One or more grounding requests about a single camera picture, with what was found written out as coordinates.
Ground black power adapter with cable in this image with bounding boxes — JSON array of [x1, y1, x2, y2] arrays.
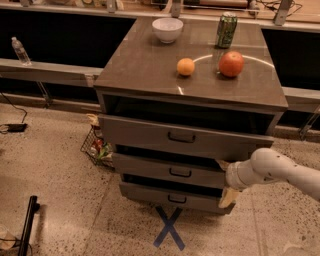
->
[[0, 94, 28, 134]]

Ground grey drawer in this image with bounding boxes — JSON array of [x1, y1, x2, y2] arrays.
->
[[112, 153, 225, 189], [119, 182, 235, 215], [99, 114, 273, 161]]

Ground black bar stand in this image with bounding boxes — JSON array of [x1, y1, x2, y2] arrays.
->
[[18, 195, 40, 256]]

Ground grey drawer cabinet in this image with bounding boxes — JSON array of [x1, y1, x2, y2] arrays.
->
[[93, 16, 289, 168]]

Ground red apple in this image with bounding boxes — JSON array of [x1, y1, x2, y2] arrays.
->
[[218, 51, 244, 77]]

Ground grey metal shelf rail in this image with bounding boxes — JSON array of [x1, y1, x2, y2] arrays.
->
[[0, 58, 102, 87]]

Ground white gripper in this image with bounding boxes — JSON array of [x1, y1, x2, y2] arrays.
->
[[217, 160, 255, 209]]

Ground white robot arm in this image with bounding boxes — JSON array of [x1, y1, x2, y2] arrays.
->
[[218, 148, 320, 208]]

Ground wire basket with items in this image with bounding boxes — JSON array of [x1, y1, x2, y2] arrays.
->
[[80, 114, 114, 169]]

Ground clear plastic water bottle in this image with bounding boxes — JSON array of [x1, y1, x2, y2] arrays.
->
[[11, 37, 31, 66]]

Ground blue tape cross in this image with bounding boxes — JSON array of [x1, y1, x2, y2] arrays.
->
[[153, 206, 185, 251]]

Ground grey bottom drawer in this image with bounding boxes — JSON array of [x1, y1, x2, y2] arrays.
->
[[119, 182, 235, 215]]

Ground grey top drawer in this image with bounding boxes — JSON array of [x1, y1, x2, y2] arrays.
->
[[99, 114, 273, 161]]

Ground orange fruit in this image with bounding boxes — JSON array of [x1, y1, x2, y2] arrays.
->
[[177, 58, 195, 76]]

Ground green soda can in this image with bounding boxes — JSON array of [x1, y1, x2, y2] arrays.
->
[[216, 12, 238, 49]]

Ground white bowl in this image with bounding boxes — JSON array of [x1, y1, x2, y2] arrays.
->
[[152, 18, 184, 43]]

